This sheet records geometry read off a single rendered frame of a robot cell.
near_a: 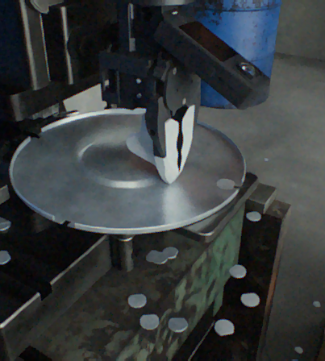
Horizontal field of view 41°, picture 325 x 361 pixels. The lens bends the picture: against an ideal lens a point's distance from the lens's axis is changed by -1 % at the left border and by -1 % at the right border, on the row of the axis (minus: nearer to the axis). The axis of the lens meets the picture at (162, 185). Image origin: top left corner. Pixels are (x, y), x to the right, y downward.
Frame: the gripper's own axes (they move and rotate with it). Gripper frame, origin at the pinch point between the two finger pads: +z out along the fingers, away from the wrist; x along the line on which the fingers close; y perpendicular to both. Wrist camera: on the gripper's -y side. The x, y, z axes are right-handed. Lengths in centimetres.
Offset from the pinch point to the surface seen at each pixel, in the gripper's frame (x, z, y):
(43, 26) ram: 4.2, -15.8, 13.7
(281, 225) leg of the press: -22.7, 18.8, -7.5
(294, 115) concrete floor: -210, 76, 40
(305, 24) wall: -332, 49, 73
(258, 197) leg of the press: -23.4, 15.2, -2.8
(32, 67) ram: 6.2, -11.9, 14.0
